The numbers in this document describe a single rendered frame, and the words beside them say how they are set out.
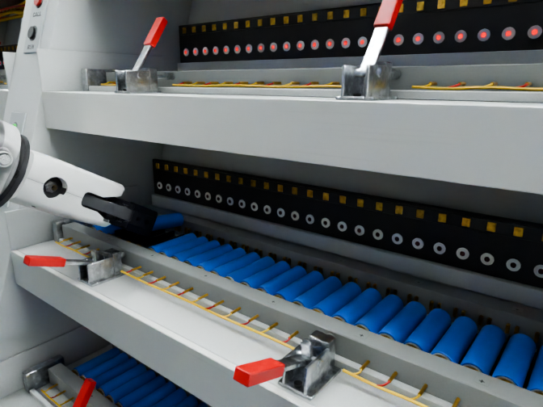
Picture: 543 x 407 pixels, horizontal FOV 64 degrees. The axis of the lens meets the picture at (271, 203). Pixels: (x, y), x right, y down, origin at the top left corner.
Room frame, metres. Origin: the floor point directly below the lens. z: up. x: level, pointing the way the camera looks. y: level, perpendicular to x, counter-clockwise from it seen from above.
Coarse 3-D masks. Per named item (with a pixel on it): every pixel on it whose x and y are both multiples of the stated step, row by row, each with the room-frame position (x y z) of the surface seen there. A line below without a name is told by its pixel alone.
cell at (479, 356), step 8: (488, 328) 0.34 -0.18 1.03; (496, 328) 0.34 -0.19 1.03; (480, 336) 0.33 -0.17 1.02; (488, 336) 0.33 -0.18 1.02; (496, 336) 0.33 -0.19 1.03; (504, 336) 0.34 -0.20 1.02; (472, 344) 0.32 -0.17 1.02; (480, 344) 0.32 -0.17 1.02; (488, 344) 0.32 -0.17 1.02; (496, 344) 0.32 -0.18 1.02; (472, 352) 0.31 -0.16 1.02; (480, 352) 0.31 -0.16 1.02; (488, 352) 0.31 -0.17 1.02; (496, 352) 0.32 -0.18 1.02; (464, 360) 0.30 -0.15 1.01; (472, 360) 0.30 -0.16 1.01; (480, 360) 0.30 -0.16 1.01; (488, 360) 0.30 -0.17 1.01; (480, 368) 0.29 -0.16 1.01; (488, 368) 0.30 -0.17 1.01
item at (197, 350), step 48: (48, 240) 0.58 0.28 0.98; (288, 240) 0.51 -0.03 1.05; (336, 240) 0.47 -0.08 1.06; (48, 288) 0.49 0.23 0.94; (96, 288) 0.44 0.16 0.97; (144, 288) 0.44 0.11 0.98; (480, 288) 0.38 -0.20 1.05; (528, 288) 0.36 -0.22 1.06; (144, 336) 0.39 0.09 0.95; (192, 336) 0.36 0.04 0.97; (240, 336) 0.36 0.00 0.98; (192, 384) 0.35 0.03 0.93; (240, 384) 0.32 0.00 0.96; (336, 384) 0.30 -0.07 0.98
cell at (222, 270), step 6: (252, 252) 0.49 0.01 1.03; (240, 258) 0.47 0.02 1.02; (246, 258) 0.47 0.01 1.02; (252, 258) 0.48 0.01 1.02; (258, 258) 0.48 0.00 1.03; (228, 264) 0.45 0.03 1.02; (234, 264) 0.46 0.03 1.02; (240, 264) 0.46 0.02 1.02; (246, 264) 0.47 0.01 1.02; (216, 270) 0.44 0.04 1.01; (222, 270) 0.44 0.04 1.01; (228, 270) 0.45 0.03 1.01; (234, 270) 0.45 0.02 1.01; (222, 276) 0.44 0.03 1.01
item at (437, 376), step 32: (64, 224) 0.57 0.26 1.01; (128, 256) 0.48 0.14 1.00; (160, 256) 0.46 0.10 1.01; (160, 288) 0.42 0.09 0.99; (192, 288) 0.42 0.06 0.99; (224, 288) 0.39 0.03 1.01; (256, 320) 0.37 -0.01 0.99; (288, 320) 0.35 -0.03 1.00; (320, 320) 0.34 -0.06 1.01; (352, 352) 0.32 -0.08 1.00; (384, 352) 0.30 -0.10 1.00; (416, 352) 0.30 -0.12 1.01; (384, 384) 0.29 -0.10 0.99; (416, 384) 0.29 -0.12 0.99; (448, 384) 0.28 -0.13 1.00; (480, 384) 0.27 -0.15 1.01; (512, 384) 0.27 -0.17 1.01
